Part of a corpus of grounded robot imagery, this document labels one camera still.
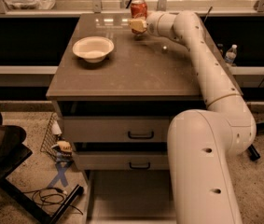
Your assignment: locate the red coke can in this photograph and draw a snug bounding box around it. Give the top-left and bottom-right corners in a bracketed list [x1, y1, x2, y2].
[130, 0, 148, 35]

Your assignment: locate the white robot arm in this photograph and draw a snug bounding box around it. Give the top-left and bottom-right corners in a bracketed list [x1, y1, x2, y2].
[129, 11, 257, 224]

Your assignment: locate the grey drawer cabinet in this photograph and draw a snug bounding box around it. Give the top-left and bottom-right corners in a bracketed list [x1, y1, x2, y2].
[46, 12, 243, 224]

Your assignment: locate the grey top drawer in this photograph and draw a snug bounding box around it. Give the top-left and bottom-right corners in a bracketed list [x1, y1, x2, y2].
[63, 117, 169, 143]

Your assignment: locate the grey middle drawer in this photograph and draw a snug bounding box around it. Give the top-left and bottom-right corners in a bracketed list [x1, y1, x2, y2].
[73, 151, 169, 170]

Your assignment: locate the grey open bottom drawer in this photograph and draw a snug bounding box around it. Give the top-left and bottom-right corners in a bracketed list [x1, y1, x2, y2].
[87, 170, 176, 224]

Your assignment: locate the white paper bowl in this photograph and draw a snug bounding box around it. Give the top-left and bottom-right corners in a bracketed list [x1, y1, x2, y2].
[73, 36, 114, 63]

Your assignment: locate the clear water bottle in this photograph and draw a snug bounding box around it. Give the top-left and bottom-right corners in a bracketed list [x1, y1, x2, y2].
[224, 44, 237, 66]

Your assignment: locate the blue tape cross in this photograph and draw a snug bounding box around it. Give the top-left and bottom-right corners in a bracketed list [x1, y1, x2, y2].
[48, 162, 72, 188]

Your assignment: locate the black stand leg right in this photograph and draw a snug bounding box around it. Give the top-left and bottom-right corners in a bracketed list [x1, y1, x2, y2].
[248, 145, 260, 161]

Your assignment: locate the black table left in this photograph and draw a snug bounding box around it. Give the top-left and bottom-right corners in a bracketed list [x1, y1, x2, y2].
[0, 148, 86, 224]

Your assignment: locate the wire mesh basket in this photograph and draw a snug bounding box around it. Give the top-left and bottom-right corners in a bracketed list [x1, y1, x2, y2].
[40, 113, 57, 161]

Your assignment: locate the black cable on floor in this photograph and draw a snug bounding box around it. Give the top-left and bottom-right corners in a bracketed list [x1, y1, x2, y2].
[22, 186, 85, 216]

